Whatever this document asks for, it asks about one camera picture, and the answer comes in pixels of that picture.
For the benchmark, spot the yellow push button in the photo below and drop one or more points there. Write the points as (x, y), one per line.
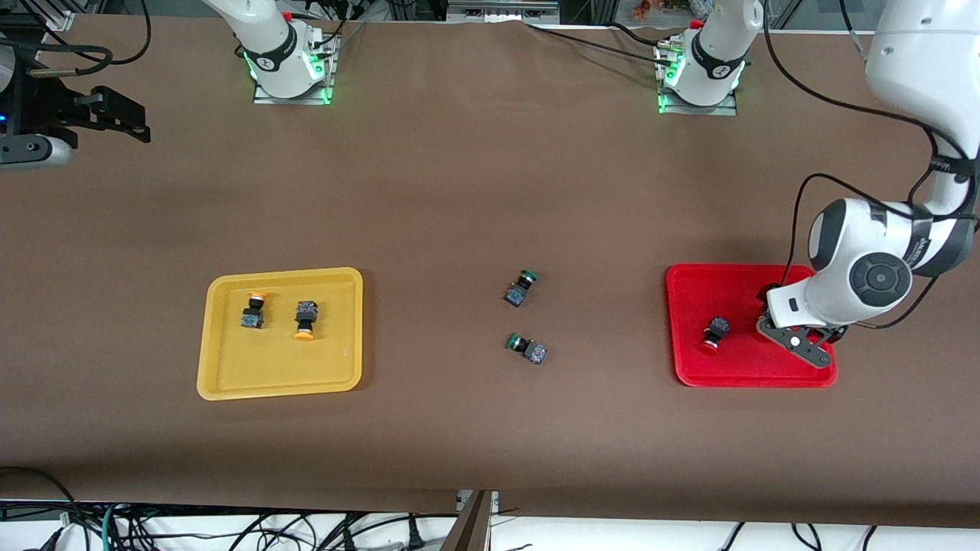
(253, 315)
(306, 312)

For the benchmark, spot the red push button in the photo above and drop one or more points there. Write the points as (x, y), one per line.
(717, 329)

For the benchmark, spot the aluminium profile bar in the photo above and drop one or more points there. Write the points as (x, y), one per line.
(468, 528)

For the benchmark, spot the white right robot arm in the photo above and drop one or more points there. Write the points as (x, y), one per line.
(268, 38)

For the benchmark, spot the yellow plastic tray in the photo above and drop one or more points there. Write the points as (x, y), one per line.
(283, 360)

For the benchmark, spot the green push button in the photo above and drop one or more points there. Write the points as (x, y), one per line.
(516, 294)
(536, 353)

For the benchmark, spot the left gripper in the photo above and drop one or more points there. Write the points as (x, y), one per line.
(773, 295)

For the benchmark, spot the red plastic tray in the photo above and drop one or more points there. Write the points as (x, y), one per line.
(735, 367)

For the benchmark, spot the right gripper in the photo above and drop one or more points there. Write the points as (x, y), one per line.
(47, 106)

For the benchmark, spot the metal rail unit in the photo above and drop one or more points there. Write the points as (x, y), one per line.
(501, 11)

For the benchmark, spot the brown table cover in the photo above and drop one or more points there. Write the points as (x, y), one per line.
(490, 191)

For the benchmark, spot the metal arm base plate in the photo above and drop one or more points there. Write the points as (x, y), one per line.
(723, 109)
(321, 93)

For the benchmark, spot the aluminium frame corner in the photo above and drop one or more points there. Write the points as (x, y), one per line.
(53, 15)

